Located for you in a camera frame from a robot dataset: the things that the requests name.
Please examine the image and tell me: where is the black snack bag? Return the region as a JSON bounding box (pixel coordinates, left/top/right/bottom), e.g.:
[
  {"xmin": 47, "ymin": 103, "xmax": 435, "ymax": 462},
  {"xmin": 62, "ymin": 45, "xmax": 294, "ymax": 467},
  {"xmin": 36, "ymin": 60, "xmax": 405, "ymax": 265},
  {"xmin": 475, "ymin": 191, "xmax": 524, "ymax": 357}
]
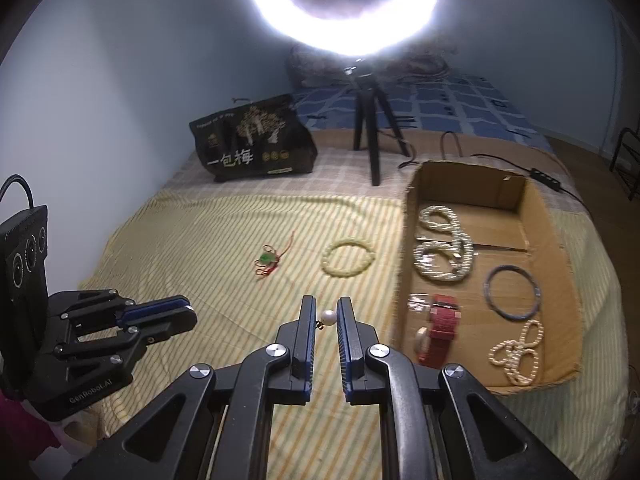
[{"xmin": 189, "ymin": 94, "xmax": 318, "ymax": 183}]

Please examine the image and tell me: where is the tan plaid bed sheet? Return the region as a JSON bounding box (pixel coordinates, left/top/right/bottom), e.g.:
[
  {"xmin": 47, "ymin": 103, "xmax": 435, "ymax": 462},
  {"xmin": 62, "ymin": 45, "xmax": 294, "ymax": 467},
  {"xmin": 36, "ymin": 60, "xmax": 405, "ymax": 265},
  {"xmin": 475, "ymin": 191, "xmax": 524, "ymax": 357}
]
[{"xmin": 162, "ymin": 127, "xmax": 596, "ymax": 216}]

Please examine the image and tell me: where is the black inline switch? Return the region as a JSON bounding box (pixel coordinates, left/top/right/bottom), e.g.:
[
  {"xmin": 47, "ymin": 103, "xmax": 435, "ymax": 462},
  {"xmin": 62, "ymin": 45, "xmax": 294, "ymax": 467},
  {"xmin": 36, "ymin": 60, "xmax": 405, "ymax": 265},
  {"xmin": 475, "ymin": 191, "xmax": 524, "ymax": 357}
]
[{"xmin": 530, "ymin": 167, "xmax": 562, "ymax": 191}]

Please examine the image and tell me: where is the blue patterned bed sheet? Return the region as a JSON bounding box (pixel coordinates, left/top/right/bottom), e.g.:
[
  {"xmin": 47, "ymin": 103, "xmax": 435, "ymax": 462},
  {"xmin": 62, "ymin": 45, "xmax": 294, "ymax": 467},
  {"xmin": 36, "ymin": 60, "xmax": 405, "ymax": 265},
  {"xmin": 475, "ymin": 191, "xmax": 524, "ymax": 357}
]
[{"xmin": 290, "ymin": 74, "xmax": 551, "ymax": 148}]

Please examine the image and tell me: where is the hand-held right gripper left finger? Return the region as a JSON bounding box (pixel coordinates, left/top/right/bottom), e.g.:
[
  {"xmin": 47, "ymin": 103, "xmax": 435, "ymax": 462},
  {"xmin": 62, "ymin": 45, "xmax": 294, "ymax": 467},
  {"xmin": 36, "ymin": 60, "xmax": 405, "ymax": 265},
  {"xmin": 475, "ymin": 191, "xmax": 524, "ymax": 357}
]
[{"xmin": 65, "ymin": 296, "xmax": 321, "ymax": 480}]

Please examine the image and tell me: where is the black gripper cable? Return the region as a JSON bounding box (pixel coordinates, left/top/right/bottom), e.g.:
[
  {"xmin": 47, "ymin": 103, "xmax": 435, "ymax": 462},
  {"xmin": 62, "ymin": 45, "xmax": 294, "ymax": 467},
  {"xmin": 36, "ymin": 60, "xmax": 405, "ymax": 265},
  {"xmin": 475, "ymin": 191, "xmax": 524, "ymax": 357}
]
[{"xmin": 0, "ymin": 174, "xmax": 37, "ymax": 211}]

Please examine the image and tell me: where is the pale beaded bracelet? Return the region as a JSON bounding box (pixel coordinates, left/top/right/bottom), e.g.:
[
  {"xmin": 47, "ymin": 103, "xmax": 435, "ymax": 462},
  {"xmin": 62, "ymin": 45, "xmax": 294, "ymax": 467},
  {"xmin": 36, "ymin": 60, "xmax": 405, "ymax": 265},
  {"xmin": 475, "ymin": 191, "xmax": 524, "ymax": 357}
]
[{"xmin": 321, "ymin": 240, "xmax": 376, "ymax": 277}]

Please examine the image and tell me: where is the brown wrist watch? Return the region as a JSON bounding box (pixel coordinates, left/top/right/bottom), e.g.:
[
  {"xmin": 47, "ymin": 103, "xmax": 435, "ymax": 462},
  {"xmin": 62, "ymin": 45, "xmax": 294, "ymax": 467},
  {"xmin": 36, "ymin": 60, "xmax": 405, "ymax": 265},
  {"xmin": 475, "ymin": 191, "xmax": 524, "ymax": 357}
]
[{"xmin": 407, "ymin": 294, "xmax": 460, "ymax": 367}]

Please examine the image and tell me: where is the cardboard box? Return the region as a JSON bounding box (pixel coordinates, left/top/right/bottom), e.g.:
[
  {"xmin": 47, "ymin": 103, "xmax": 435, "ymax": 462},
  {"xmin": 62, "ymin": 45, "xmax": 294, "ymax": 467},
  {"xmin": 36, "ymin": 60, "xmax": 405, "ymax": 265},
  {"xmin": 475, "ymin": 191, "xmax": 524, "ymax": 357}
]
[{"xmin": 395, "ymin": 161, "xmax": 585, "ymax": 395}]

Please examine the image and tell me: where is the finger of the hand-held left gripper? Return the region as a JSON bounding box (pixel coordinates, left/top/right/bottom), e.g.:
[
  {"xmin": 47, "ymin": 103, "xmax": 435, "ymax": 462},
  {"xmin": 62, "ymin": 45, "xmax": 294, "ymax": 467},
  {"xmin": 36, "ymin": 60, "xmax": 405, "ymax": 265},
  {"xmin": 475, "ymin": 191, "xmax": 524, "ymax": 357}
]
[
  {"xmin": 52, "ymin": 308, "xmax": 199, "ymax": 376},
  {"xmin": 50, "ymin": 289, "xmax": 194, "ymax": 334}
]

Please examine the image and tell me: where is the white pearl necklace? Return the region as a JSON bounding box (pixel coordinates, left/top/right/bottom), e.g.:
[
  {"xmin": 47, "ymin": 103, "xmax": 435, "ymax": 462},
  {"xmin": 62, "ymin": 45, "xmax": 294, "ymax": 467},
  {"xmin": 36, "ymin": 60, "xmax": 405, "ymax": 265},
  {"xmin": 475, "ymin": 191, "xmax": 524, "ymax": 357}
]
[{"xmin": 413, "ymin": 205, "xmax": 478, "ymax": 283}]

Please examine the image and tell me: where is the rolled floral quilt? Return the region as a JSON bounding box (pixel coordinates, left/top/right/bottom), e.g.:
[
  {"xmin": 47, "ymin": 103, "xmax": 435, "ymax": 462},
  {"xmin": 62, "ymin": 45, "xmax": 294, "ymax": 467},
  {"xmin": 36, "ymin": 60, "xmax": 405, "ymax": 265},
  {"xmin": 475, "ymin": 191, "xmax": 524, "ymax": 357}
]
[{"xmin": 285, "ymin": 42, "xmax": 461, "ymax": 88}]

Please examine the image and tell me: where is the yellow striped blanket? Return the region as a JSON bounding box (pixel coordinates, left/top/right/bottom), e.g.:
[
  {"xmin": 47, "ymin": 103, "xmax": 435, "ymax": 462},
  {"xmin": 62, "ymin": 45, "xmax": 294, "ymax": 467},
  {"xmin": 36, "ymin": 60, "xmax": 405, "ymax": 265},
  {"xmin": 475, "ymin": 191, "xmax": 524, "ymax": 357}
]
[{"xmin": 77, "ymin": 192, "xmax": 631, "ymax": 480}]

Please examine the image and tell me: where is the knotted pearl bracelet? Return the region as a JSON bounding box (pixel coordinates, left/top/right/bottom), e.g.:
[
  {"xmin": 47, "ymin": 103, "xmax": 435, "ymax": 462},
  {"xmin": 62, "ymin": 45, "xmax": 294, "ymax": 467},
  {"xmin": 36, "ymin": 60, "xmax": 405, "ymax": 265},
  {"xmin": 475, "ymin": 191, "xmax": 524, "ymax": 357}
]
[{"xmin": 488, "ymin": 319, "xmax": 545, "ymax": 387}]

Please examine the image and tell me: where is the green pendant red cord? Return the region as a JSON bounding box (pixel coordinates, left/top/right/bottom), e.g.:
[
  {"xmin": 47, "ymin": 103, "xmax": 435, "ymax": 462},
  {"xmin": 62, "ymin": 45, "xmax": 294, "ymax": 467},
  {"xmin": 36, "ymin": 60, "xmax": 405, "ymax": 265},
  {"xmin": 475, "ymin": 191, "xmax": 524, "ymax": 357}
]
[{"xmin": 254, "ymin": 231, "xmax": 296, "ymax": 277}]

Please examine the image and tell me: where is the pink cloth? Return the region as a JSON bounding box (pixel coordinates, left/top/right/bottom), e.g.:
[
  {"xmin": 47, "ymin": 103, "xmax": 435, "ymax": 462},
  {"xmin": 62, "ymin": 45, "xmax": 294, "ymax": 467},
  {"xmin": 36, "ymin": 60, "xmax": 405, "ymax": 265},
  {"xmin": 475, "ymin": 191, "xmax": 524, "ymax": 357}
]
[{"xmin": 0, "ymin": 390, "xmax": 61, "ymax": 466}]

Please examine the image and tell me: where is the black metal shoe rack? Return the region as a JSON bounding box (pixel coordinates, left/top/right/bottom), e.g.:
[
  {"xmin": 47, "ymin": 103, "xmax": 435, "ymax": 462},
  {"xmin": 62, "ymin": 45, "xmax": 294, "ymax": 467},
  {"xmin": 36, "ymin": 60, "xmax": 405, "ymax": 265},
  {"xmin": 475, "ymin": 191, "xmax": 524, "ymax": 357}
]
[{"xmin": 609, "ymin": 127, "xmax": 640, "ymax": 196}]

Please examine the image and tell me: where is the dark thin bangle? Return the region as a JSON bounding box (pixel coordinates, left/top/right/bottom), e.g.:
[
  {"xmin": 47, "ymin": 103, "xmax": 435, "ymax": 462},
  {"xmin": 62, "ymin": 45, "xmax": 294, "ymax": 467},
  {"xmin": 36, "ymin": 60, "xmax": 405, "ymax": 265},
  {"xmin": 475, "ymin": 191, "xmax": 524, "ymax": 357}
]
[{"xmin": 483, "ymin": 265, "xmax": 542, "ymax": 321}]

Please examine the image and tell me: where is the white ring light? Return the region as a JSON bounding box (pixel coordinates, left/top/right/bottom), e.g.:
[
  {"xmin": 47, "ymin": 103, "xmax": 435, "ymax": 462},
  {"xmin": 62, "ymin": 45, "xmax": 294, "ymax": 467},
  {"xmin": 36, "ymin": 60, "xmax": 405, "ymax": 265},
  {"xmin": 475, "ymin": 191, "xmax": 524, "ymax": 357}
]
[{"xmin": 245, "ymin": 0, "xmax": 443, "ymax": 58}]

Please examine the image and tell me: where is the black tripod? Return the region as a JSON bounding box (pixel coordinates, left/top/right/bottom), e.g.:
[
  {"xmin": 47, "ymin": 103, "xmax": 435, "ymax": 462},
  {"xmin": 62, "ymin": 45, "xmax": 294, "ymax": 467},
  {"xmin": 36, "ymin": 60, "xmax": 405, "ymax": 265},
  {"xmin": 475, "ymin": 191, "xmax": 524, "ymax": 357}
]
[{"xmin": 342, "ymin": 57, "xmax": 413, "ymax": 187}]

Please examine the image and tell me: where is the black power cable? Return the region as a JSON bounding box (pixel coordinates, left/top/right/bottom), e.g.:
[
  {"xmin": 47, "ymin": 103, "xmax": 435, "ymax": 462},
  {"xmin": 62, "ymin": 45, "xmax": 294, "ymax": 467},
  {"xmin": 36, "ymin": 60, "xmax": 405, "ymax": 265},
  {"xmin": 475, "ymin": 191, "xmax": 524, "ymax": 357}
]
[{"xmin": 400, "ymin": 131, "xmax": 596, "ymax": 211}]

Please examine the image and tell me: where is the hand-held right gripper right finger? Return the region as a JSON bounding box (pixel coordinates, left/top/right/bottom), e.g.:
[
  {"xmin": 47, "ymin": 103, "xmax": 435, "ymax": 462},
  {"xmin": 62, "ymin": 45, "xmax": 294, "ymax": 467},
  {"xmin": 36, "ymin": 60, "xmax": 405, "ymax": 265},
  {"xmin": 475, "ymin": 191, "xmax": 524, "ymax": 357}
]
[{"xmin": 336, "ymin": 297, "xmax": 576, "ymax": 480}]

